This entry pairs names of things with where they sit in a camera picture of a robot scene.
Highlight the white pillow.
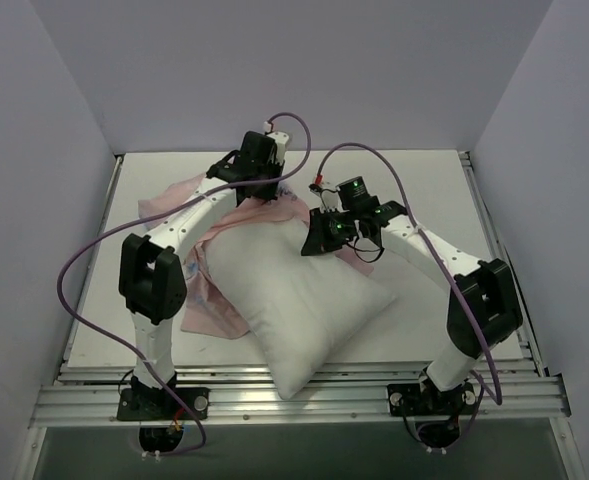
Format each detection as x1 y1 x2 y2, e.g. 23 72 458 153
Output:
205 219 395 400

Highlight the pink and blue printed pillowcase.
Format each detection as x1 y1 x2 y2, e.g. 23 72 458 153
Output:
138 173 374 340

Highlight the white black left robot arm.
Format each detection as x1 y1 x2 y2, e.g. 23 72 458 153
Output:
118 131 290 419

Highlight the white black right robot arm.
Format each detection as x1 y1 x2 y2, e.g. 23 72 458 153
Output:
301 177 523 413

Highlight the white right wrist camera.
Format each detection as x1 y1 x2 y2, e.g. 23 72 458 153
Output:
308 173 340 217

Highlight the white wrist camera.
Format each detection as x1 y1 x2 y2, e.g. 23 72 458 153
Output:
263 121 292 164
308 173 340 217

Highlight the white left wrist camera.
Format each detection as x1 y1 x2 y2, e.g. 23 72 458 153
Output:
263 121 292 164

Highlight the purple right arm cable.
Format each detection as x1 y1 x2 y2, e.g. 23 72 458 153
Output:
313 142 504 405

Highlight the aluminium right side rail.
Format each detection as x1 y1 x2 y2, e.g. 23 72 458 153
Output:
458 151 534 359

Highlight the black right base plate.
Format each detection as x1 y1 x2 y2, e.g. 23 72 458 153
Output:
387 381 477 417

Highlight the aluminium front rail frame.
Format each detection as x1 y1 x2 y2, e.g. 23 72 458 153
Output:
23 361 585 479

